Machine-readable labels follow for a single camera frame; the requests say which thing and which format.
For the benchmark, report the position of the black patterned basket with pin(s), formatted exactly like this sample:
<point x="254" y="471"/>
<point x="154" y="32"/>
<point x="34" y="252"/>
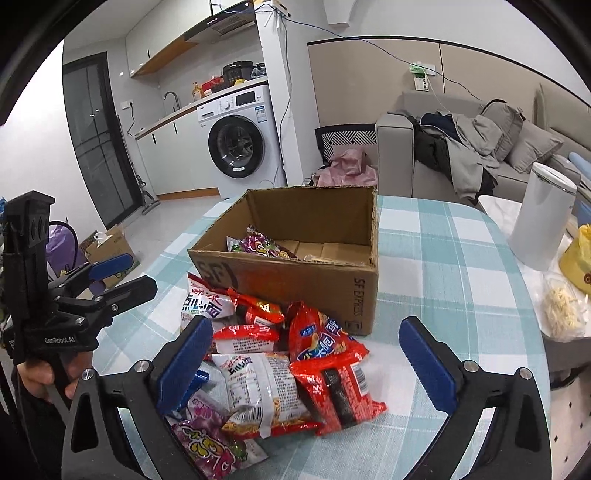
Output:
<point x="344" y="136"/>

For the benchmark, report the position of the pink cloth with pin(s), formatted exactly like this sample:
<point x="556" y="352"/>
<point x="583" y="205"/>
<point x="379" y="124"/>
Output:
<point x="346" y="168"/>

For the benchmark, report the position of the dark garment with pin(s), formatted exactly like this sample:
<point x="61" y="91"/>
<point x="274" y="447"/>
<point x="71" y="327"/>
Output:
<point x="429" y="143"/>

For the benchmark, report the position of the white noodle snack packet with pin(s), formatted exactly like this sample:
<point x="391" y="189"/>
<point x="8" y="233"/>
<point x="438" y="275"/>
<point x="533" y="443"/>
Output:
<point x="263" y="392"/>
<point x="203" y="300"/>

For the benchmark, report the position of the metal faucet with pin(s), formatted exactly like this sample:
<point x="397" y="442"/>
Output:
<point x="171" y="99"/>

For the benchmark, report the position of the small cardboard box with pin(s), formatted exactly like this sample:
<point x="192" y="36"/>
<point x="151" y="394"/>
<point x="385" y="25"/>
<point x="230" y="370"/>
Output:
<point x="113" y="254"/>

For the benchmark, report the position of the yellow bottle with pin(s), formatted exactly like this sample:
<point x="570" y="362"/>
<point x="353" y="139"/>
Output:
<point x="197" y="92"/>

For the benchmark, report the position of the black glass door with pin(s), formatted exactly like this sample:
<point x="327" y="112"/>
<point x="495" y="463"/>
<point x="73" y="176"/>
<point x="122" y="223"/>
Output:
<point x="99" y="138"/>

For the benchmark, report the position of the white kitchen counter cabinet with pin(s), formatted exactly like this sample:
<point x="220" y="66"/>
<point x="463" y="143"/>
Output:
<point x="171" y="157"/>

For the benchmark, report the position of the person's left forearm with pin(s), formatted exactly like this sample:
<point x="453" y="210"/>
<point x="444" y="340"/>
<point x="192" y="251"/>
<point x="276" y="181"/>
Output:
<point x="32" y="443"/>

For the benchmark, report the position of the grey sofa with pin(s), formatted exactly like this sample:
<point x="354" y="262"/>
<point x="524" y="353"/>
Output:
<point x="397" y="152"/>

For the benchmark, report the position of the clear plastic food bag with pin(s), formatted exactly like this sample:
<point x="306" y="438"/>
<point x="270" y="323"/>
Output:
<point x="561" y="304"/>

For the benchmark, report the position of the small red snack packet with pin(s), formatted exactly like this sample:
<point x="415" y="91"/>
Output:
<point x="256" y="308"/>

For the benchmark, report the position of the red and black snack packet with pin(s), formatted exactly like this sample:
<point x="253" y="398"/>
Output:
<point x="341" y="392"/>

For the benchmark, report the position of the white marble side table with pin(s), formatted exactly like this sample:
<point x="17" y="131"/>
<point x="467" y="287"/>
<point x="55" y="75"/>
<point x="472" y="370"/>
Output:
<point x="503" y="207"/>

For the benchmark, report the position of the black rice cooker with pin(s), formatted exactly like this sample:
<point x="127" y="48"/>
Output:
<point x="238" y="74"/>

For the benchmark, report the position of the person's left hand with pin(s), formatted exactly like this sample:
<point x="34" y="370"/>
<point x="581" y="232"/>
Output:
<point x="39" y="376"/>

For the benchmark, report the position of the small grey pillow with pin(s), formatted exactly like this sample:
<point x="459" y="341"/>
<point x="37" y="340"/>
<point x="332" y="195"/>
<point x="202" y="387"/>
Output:
<point x="533" y="147"/>

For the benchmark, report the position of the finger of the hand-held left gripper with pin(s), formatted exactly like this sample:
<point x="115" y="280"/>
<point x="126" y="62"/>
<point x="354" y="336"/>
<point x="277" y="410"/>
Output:
<point x="113" y="265"/>
<point x="134" y="288"/>

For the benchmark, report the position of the white washing machine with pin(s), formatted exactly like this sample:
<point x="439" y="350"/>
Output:
<point x="240" y="138"/>

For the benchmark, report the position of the wall remote holder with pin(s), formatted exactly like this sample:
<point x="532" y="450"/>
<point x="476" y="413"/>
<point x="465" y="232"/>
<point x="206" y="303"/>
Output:
<point x="422" y="76"/>

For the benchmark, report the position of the purple and green snack packet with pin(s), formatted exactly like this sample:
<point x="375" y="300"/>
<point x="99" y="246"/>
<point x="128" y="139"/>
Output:
<point x="261" y="244"/>

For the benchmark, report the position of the large grey pillow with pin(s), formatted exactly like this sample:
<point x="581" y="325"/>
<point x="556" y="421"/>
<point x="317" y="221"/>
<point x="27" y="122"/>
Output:
<point x="503" y="124"/>

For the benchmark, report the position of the grey jacket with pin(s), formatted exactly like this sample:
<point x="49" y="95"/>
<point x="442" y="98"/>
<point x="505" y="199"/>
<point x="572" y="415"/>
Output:
<point x="466" y="152"/>

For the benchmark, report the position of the white cylindrical bin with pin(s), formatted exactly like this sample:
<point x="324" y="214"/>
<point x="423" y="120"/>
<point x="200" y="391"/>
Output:
<point x="540" y="217"/>

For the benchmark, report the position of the yellow bag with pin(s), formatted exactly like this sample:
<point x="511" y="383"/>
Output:
<point x="577" y="263"/>

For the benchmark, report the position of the red box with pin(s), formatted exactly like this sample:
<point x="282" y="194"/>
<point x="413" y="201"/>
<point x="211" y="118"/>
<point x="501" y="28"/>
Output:
<point x="212" y="86"/>

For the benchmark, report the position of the range hood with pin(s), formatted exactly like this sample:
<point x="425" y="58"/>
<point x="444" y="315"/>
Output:
<point x="226" y="21"/>

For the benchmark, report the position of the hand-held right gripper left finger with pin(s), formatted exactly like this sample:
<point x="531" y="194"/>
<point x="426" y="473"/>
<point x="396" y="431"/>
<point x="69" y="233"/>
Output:
<point x="184" y="364"/>

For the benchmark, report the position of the large red snack packet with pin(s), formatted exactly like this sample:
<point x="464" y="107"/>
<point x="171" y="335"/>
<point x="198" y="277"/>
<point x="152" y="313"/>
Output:
<point x="323" y="339"/>

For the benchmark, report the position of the purple bag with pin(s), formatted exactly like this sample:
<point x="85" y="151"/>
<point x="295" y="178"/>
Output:
<point x="62" y="249"/>

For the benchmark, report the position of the teal checkered tablecloth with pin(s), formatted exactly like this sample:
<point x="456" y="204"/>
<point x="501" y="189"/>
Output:
<point x="443" y="258"/>

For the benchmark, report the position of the wall cabinet with wooden underside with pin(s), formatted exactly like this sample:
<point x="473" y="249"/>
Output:
<point x="157" y="55"/>

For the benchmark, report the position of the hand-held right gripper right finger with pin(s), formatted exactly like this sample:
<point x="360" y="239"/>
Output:
<point x="427" y="369"/>

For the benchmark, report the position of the light blue pillow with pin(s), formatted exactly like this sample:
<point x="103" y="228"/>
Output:
<point x="581" y="161"/>

